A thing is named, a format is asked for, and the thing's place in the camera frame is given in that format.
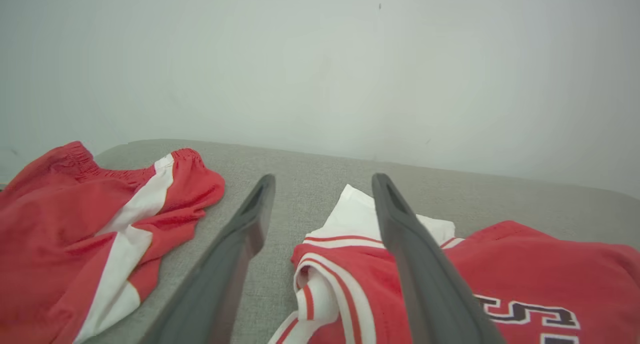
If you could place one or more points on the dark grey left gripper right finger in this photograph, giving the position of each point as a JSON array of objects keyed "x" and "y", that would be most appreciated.
[{"x": 430, "y": 289}]

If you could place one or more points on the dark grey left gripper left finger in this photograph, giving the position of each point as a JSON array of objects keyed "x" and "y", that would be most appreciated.
[{"x": 220, "y": 279}]

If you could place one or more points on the red white lettered jersey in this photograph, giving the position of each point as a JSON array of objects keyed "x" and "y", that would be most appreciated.
[{"x": 525, "y": 264}]

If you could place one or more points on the red white basketball shorts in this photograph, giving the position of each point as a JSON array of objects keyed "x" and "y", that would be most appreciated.
[{"x": 60, "y": 224}]

